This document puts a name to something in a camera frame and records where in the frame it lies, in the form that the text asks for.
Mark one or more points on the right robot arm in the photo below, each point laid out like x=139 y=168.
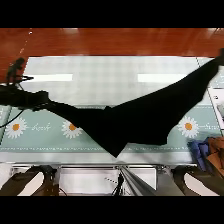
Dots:
x=196 y=183

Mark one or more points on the silver frame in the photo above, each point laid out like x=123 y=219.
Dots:
x=140 y=185

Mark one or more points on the brown garment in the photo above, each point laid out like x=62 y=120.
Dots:
x=216 y=153

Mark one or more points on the black garment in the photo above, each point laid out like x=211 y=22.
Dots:
x=133 y=123

